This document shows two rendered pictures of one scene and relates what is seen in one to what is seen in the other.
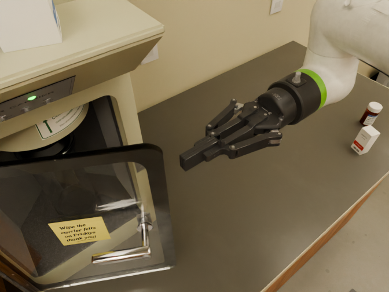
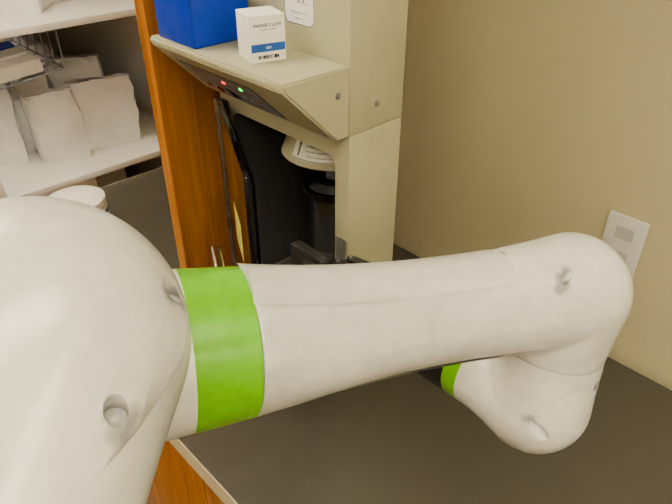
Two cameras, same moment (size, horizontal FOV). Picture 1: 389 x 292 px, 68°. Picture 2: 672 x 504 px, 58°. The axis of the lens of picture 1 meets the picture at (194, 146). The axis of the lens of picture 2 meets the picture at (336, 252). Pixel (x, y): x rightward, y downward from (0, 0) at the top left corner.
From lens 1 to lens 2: 0.76 m
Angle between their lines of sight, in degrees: 62
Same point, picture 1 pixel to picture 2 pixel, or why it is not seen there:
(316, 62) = not seen: hidden behind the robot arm
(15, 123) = (274, 122)
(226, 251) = (301, 462)
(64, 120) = (311, 155)
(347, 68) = (502, 368)
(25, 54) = (237, 58)
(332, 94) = (469, 388)
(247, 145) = not seen: hidden behind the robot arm
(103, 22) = (283, 69)
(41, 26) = (247, 48)
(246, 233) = (335, 491)
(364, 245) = not seen: outside the picture
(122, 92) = (340, 163)
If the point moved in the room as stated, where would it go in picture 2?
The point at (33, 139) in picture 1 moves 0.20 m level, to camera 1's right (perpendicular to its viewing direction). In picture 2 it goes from (289, 150) to (295, 210)
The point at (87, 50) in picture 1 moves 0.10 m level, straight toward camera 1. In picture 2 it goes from (243, 71) to (166, 83)
